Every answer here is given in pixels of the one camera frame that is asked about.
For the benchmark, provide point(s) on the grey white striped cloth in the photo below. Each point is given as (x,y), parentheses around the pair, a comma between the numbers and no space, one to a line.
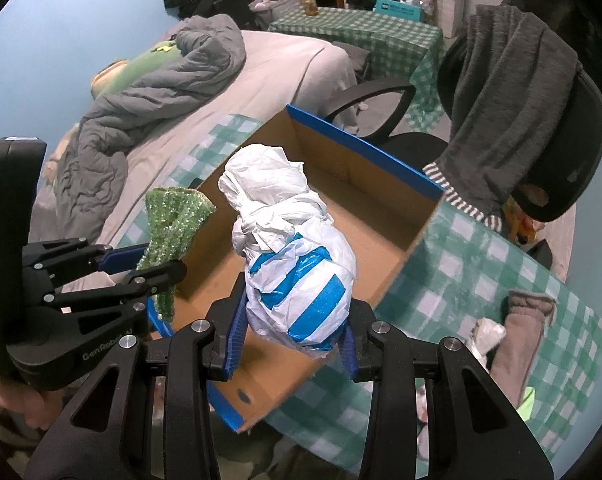
(461,200)

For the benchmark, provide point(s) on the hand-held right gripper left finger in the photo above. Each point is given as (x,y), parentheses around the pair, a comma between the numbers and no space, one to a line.
(233,332)

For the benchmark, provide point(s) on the person's olive pants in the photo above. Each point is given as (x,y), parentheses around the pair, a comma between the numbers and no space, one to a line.
(291,460)

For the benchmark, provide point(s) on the grey fleece garment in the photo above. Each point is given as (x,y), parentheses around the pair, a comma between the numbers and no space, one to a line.
(511,85)

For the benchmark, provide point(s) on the white blue patterned sock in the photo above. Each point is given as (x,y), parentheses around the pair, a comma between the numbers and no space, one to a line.
(291,240)

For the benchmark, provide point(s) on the grey quilted blanket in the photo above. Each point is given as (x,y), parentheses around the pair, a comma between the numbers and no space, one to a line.
(156,110)

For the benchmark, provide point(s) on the green plush pillow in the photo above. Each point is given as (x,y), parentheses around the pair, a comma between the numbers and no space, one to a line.
(131,72)

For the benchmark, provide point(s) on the long grey sock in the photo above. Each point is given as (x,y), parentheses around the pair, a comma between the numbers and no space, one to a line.
(521,340)

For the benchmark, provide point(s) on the bed with pale sheet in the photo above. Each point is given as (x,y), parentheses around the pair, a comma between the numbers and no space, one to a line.
(281,70)

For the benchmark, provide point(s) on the cardboard box with blue tape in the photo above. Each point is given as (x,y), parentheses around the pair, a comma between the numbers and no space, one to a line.
(361,195)

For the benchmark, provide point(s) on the person in grey hoodie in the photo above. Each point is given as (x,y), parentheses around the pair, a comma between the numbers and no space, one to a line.
(581,150)

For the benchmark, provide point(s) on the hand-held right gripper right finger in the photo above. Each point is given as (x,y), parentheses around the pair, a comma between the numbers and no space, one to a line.
(348,355)

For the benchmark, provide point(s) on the green sparkly cloth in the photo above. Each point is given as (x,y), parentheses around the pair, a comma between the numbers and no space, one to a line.
(173,220)

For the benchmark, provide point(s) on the light green cloth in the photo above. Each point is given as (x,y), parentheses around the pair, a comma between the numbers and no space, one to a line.
(528,405)

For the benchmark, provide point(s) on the green checked tablecloth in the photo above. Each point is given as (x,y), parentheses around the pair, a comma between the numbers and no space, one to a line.
(456,270)
(381,40)

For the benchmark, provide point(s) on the yellow liquid bottle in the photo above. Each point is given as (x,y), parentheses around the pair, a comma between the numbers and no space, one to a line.
(309,6)

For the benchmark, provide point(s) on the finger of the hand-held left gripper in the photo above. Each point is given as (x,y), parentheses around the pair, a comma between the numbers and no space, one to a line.
(156,277)
(121,257)

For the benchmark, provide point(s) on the person's left hand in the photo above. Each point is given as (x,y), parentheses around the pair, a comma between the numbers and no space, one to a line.
(16,405)

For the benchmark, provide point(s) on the white grey patterned sock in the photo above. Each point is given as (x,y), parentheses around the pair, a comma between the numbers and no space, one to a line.
(486,335)

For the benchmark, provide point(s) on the yellow orange bag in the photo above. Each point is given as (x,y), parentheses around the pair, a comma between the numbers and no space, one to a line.
(526,225)

